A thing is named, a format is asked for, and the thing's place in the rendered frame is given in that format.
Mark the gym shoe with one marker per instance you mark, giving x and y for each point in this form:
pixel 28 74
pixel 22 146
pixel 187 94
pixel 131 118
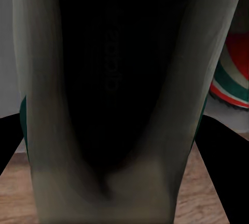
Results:
pixel 112 95
pixel 230 83

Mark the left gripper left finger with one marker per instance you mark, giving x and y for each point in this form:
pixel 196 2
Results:
pixel 11 135

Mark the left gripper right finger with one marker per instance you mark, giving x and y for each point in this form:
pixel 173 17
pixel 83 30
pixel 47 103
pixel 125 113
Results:
pixel 226 156

